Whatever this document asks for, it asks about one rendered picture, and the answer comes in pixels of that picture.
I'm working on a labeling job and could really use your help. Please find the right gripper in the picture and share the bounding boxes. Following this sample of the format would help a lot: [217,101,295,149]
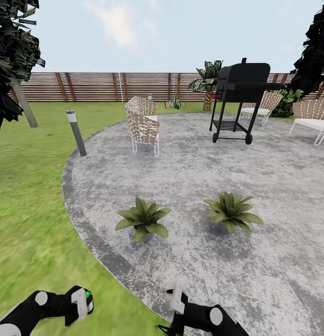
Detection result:
[158,290,199,336]

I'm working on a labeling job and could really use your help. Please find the insectifuge atomizer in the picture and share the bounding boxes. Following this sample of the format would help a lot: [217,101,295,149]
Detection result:
[87,294,94,315]

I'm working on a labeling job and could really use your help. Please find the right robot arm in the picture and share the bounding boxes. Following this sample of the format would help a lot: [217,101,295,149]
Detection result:
[158,280,250,336]

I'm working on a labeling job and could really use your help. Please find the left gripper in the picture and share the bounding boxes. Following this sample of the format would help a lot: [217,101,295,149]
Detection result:
[55,286,79,327]

